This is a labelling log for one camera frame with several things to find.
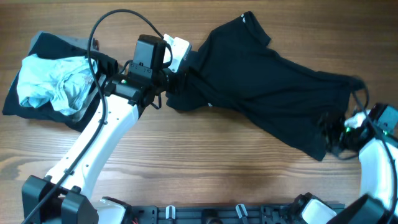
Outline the grey folded garment in pile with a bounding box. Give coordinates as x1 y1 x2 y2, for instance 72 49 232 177
29 30 88 52

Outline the black t-shirt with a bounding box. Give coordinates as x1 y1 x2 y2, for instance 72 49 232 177
167 11 365 161

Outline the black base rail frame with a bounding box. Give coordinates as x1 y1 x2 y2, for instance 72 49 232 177
130 203 346 224

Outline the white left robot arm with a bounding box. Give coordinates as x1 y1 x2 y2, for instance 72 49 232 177
22 65 187 223

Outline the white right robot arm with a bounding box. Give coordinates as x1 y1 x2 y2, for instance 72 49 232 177
288 108 397 223

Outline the light blue crumpled garment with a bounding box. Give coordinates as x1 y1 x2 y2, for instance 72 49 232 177
16 54 98 116

